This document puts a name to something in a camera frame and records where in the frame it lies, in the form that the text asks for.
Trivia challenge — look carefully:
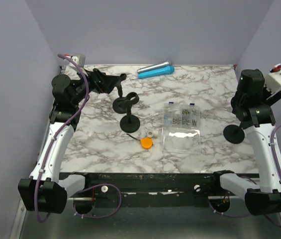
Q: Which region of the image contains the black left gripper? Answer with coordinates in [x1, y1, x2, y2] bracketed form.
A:
[71, 66, 120, 106]

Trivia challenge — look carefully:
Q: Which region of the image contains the black fork clip mic stand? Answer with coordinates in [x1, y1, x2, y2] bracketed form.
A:
[112, 73, 127, 114]

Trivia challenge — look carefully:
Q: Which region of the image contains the black ring clip mic stand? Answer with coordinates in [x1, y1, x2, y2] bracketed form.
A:
[118, 92, 140, 133]

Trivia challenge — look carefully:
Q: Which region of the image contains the black shock mount mic stand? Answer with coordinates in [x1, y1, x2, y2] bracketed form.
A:
[223, 124, 245, 144]

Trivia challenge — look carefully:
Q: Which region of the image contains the silver microphone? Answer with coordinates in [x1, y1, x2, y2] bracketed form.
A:
[136, 60, 172, 74]

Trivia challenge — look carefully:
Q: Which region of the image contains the blue microphone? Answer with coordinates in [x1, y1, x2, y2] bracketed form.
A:
[138, 66, 175, 79]

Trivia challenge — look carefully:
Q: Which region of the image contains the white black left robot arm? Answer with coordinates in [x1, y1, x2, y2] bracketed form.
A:
[18, 68, 127, 214]

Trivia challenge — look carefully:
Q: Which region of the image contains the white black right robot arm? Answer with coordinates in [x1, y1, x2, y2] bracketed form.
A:
[210, 65, 281, 216]

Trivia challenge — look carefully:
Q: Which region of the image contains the white plastic fitting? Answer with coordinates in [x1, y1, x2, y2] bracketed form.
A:
[152, 130, 159, 138]

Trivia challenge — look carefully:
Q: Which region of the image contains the clear plastic screw box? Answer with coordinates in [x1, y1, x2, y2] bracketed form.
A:
[161, 102, 201, 155]

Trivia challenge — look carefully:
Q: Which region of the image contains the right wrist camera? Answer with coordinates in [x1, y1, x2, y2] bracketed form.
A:
[264, 64, 281, 90]

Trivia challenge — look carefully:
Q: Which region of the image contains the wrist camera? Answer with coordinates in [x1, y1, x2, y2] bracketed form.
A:
[264, 64, 281, 90]
[65, 54, 86, 68]

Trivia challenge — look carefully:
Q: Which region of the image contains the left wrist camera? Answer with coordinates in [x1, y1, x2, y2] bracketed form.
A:
[65, 54, 86, 68]

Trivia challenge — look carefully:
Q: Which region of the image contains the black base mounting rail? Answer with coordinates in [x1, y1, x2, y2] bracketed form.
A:
[32, 171, 230, 209]

